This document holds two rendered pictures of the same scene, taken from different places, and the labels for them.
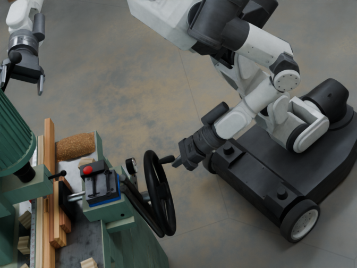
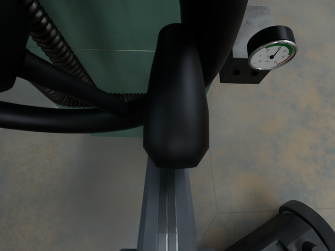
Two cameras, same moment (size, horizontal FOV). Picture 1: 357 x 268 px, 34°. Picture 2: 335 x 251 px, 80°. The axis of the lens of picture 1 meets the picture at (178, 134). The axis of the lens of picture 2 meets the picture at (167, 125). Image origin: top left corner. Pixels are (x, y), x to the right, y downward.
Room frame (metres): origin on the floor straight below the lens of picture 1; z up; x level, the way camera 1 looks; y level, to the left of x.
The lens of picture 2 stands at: (1.25, 0.03, 0.89)
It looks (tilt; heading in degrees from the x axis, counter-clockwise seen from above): 71 degrees down; 78
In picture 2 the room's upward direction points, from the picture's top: 4 degrees clockwise
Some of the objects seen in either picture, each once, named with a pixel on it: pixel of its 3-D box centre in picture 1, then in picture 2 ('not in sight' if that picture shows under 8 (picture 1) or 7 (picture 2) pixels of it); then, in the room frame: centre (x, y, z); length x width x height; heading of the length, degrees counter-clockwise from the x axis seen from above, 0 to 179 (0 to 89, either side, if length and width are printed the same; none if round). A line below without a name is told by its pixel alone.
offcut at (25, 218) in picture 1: (27, 219); not in sight; (1.26, 0.58, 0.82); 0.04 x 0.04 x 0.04; 23
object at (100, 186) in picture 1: (99, 181); not in sight; (1.15, 0.28, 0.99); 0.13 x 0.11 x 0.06; 170
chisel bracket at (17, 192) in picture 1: (28, 185); not in sight; (1.22, 0.48, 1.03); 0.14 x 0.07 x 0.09; 80
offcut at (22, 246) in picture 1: (26, 245); not in sight; (1.16, 0.60, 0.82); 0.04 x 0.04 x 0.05; 72
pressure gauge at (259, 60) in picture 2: (131, 167); (266, 51); (1.43, 0.21, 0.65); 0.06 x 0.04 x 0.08; 170
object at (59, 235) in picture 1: (59, 212); not in sight; (1.15, 0.44, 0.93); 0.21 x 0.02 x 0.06; 170
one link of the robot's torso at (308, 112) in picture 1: (297, 125); not in sight; (1.59, -0.50, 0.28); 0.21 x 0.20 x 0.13; 110
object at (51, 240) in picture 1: (54, 212); not in sight; (1.16, 0.45, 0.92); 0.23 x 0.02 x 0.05; 170
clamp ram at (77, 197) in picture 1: (75, 197); not in sight; (1.16, 0.37, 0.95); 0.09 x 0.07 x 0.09; 170
